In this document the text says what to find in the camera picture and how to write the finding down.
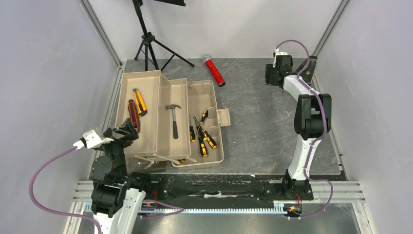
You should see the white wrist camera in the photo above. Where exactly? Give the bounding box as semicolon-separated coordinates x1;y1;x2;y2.
73;129;114;150
272;47;288;68

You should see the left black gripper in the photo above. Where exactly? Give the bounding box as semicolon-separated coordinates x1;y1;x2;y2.
98;117;138;179

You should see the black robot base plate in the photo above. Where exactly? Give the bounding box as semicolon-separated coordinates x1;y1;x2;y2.
130;174;297;209

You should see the black camera tripod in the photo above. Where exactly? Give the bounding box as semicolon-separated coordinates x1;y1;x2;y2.
132;0;195;71

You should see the red black utility knife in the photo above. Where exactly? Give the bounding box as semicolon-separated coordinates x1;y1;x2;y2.
128;99;140;133

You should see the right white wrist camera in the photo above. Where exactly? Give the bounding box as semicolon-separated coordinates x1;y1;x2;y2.
272;47;288;68

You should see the translucent brown plastic toolbox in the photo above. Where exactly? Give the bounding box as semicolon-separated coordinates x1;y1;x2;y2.
115;70;230;173

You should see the black steel claw hammer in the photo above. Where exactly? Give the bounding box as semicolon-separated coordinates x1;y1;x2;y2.
166;104;181;139

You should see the black clear-lid tool case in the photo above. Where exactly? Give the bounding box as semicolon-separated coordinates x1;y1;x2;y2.
296;56;318;85

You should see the yellow black screwdriver small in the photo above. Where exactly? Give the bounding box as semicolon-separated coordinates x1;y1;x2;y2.
188;114;196;142

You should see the aluminium frame rail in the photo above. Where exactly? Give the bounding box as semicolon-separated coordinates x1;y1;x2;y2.
70;181;375;234

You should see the red glitter flashlight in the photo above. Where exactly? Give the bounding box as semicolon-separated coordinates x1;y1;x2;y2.
203;55;225;87

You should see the yellow black screwdriver vertical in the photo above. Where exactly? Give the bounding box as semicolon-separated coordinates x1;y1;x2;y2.
197;126;208;157

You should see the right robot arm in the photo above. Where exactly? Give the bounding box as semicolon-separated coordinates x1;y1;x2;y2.
265;52;332;199

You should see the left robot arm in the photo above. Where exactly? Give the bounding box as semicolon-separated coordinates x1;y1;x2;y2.
83;118;153;234

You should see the orange black utility knife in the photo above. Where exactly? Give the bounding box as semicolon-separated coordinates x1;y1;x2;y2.
132;88;148;117

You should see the yellow black screwdriver large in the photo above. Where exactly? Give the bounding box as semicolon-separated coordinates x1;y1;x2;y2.
193;117;218;149

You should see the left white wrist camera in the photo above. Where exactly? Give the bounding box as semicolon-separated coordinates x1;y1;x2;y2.
73;129;114;150

